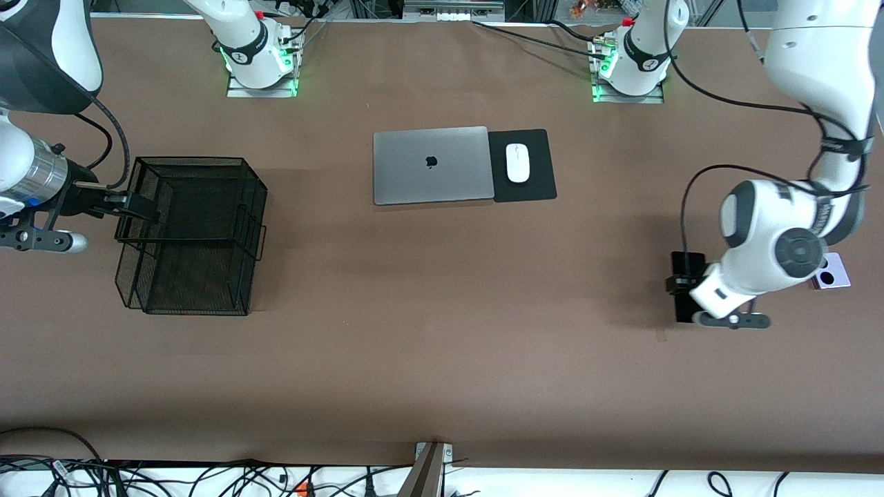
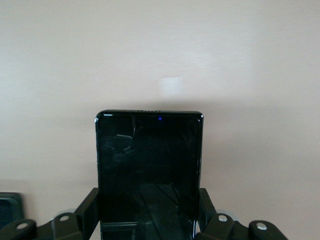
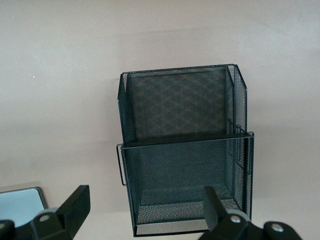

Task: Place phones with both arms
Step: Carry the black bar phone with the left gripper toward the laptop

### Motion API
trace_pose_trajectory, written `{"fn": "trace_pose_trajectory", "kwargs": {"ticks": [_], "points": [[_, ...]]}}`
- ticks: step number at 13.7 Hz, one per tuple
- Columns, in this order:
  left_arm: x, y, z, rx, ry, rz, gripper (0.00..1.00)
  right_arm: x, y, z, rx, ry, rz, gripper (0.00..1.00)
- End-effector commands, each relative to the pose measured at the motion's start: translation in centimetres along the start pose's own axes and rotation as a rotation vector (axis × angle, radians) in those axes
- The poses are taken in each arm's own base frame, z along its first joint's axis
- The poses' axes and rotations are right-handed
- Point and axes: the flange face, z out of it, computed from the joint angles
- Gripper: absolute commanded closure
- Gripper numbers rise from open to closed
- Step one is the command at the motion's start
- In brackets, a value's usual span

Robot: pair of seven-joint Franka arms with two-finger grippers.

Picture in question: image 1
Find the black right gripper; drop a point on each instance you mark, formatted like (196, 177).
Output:
(81, 199)

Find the tall black smartphone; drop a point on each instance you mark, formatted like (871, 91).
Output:
(687, 264)

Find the lavender flip phone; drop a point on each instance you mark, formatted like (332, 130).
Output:
(837, 276)

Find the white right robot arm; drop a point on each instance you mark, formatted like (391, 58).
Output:
(248, 48)

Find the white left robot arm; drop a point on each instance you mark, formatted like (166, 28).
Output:
(794, 228)

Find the black mouse pad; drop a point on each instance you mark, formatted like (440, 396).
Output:
(542, 172)

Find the white computer mouse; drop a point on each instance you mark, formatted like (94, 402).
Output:
(517, 163)

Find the silver closed laptop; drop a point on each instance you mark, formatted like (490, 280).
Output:
(414, 172)

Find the white power strip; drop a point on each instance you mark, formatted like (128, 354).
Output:
(452, 16)

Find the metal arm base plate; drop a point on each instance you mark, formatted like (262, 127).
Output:
(238, 91)
(604, 98)

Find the metal table clamp bracket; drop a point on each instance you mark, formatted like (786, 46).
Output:
(428, 469)

